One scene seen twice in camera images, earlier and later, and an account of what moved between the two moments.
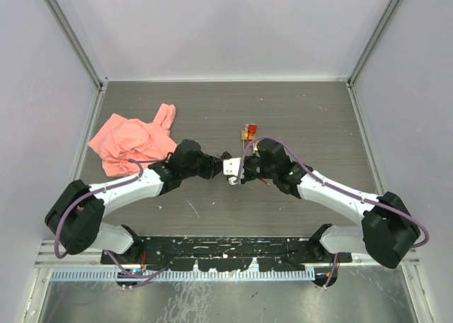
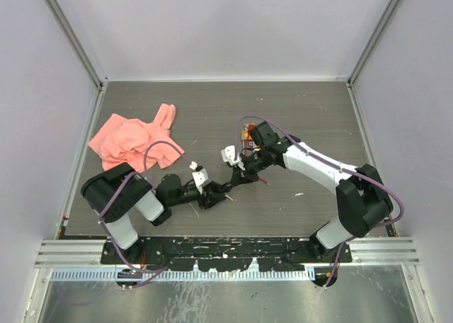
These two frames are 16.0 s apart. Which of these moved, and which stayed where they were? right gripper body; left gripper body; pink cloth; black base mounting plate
Moved: left gripper body
Stayed: right gripper body; black base mounting plate; pink cloth
